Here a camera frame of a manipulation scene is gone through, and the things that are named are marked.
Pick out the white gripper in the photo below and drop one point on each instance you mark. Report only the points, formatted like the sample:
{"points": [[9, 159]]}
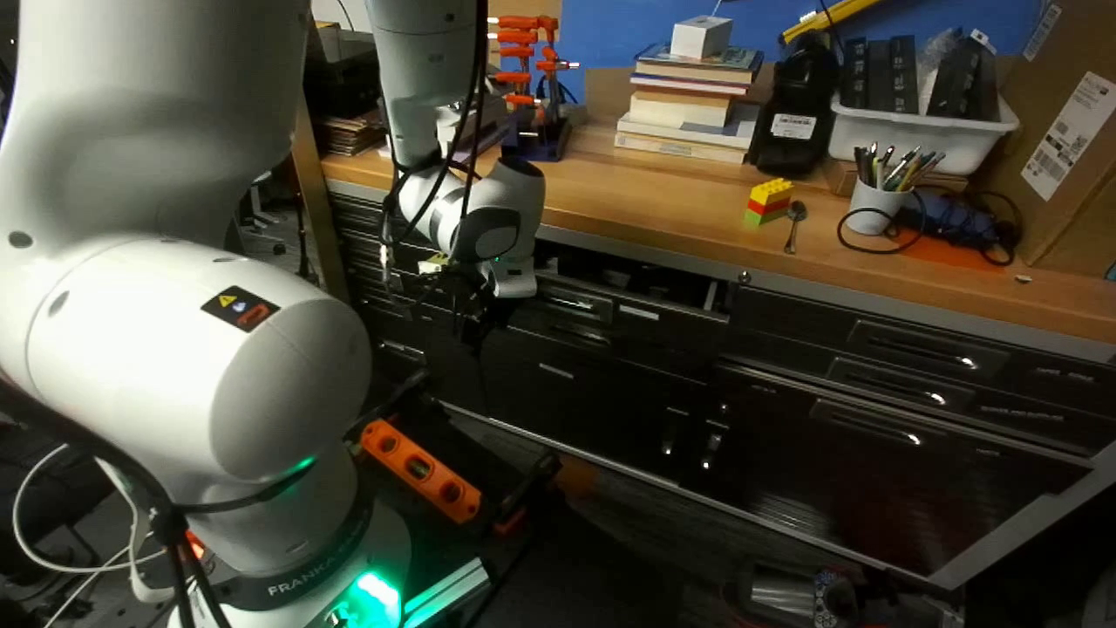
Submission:
{"points": [[501, 285]]}

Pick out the drawer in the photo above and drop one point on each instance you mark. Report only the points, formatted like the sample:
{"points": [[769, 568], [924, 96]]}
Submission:
{"points": [[591, 301], [849, 480]]}

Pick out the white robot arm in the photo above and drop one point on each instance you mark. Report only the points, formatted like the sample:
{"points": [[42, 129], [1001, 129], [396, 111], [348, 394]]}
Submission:
{"points": [[221, 386]]}

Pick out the stack of books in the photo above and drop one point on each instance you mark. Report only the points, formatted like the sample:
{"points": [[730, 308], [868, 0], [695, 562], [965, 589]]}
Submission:
{"points": [[691, 107]]}

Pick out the yellow red green block stack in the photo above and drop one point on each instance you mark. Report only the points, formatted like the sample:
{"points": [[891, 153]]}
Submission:
{"points": [[769, 201]]}

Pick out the black spoon-like tool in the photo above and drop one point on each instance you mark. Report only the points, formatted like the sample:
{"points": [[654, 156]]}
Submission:
{"points": [[797, 214]]}

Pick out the small white box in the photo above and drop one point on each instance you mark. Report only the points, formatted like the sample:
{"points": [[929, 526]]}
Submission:
{"points": [[698, 35]]}

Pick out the black bag with label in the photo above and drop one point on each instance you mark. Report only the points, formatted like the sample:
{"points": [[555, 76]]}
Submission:
{"points": [[797, 120]]}

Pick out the white cup with pens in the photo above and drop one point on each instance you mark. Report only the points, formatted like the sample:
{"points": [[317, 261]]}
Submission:
{"points": [[883, 186]]}

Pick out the white plastic bin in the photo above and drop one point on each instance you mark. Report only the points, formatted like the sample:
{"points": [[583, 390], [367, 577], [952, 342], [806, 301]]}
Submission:
{"points": [[961, 144]]}

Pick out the cardboard box with label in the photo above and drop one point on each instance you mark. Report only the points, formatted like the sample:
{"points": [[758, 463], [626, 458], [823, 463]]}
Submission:
{"points": [[1062, 159]]}

